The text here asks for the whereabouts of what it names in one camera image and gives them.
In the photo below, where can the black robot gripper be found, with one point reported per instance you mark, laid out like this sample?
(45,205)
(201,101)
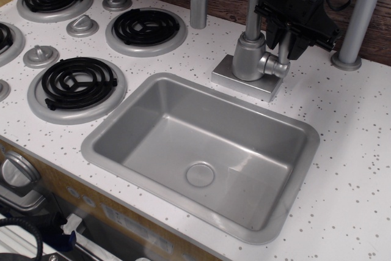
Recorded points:
(307,21)

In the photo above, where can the silver faucet lever handle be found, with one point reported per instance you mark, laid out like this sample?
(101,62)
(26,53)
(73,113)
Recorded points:
(282,57)

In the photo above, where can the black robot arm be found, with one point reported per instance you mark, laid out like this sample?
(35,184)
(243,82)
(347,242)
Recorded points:
(305,20)

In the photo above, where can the grey vertical support pole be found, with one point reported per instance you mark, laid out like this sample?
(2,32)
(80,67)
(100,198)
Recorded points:
(347,58)

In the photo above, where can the silver toy faucet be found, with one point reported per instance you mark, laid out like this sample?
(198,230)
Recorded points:
(251,70)

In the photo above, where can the grey toy sink basin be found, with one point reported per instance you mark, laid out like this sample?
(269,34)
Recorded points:
(232,164)

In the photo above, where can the back right stove burner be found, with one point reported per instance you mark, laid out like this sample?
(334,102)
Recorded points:
(145,32)

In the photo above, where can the grey stove knob top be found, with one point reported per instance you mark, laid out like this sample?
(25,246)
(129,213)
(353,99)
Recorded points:
(116,5)

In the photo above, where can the grey stove knob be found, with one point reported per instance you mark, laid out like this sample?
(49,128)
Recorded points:
(116,5)
(41,56)
(81,27)

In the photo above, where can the grey stove knob middle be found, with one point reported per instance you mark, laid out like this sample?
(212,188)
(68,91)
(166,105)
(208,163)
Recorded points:
(81,27)

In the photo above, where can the front right stove burner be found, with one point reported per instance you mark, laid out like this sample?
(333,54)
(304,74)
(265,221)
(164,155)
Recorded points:
(76,90)

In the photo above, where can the back left stove burner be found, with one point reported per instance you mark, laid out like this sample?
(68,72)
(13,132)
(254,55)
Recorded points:
(51,11)

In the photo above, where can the grey stove knob lower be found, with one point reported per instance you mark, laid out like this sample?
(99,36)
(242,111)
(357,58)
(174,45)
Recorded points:
(41,56)

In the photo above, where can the left edge stove burner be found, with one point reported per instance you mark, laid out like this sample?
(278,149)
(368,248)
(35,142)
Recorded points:
(12,43)

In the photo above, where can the silver oven door handle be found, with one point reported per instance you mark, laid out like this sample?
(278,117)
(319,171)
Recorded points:
(18,174)

